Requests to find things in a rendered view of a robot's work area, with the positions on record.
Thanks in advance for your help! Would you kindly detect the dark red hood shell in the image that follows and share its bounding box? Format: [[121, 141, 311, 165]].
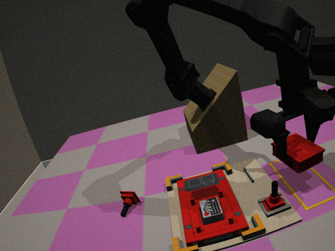
[[271, 133, 325, 173]]

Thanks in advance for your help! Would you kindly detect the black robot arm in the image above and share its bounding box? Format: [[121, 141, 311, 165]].
[[125, 0, 335, 125]]

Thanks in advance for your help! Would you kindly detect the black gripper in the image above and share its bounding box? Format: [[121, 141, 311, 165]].
[[250, 74, 320, 159]]

